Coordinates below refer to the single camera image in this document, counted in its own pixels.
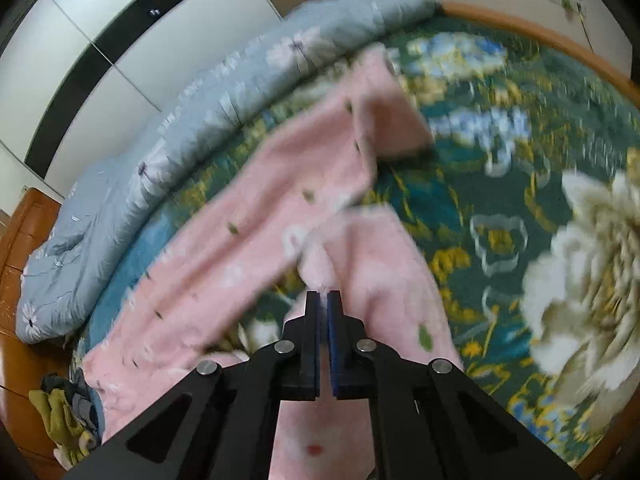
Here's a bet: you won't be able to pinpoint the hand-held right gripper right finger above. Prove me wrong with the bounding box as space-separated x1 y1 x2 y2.
327 290 581 480

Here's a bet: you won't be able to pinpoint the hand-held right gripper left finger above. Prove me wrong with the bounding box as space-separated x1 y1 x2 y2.
62 290 321 480

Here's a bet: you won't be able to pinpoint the pink fleece garment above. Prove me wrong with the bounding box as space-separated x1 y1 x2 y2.
82 45 466 480

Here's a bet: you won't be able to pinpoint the olive green garment striped cuffs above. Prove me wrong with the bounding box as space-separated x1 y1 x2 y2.
29 389 97 467

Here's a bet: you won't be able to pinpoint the blue-green floral blanket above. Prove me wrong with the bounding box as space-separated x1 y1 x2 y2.
70 15 640 480

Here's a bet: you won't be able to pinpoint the grey garment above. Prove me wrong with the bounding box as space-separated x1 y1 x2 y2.
41 371 107 433

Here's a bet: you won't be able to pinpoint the grey-blue floral quilt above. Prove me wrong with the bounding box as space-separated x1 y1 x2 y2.
15 0 443 345

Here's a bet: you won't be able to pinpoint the white wardrobe with black stripe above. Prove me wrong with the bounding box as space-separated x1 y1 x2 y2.
0 0 321 211

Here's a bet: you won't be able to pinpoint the wooden bed frame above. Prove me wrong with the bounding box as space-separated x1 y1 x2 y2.
0 2 640 480

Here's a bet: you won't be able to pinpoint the green plant wall decal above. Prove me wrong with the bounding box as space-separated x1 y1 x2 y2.
547 0 597 55

